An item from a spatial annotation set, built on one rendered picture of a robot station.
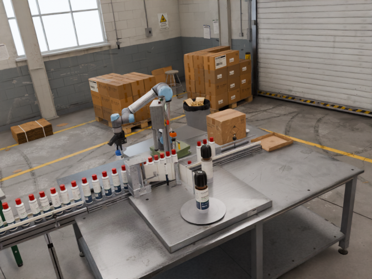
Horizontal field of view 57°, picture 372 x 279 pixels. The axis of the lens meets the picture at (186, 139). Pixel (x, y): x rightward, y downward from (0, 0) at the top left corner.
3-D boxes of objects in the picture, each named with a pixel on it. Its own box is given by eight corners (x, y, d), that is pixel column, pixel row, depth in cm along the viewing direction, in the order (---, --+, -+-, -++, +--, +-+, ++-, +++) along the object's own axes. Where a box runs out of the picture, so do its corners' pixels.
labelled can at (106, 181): (106, 198, 254) (101, 174, 246) (104, 195, 259) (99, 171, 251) (113, 195, 257) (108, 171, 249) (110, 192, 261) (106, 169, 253)
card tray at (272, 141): (269, 151, 313) (269, 148, 311) (251, 143, 334) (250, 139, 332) (293, 143, 326) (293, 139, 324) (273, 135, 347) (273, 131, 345)
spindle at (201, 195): (201, 215, 223) (197, 176, 212) (194, 208, 230) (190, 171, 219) (212, 210, 227) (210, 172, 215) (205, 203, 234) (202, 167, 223)
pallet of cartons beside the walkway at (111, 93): (163, 121, 662) (157, 76, 627) (126, 134, 613) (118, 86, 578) (129, 110, 747) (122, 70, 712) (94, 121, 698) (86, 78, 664)
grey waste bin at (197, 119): (198, 144, 545) (195, 108, 521) (181, 138, 576) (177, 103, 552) (217, 136, 569) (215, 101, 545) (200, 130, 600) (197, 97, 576)
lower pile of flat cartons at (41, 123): (18, 144, 614) (15, 133, 606) (12, 137, 655) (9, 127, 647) (54, 134, 648) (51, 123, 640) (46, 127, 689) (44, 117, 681)
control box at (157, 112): (152, 129, 264) (149, 106, 257) (155, 122, 280) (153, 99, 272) (165, 129, 263) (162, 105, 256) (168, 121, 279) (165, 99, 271)
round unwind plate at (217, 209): (195, 231, 210) (195, 230, 209) (172, 208, 235) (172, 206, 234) (235, 213, 223) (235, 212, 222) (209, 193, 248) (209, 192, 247)
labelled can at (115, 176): (116, 195, 258) (111, 171, 250) (114, 191, 262) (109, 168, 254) (122, 192, 260) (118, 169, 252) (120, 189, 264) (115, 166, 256)
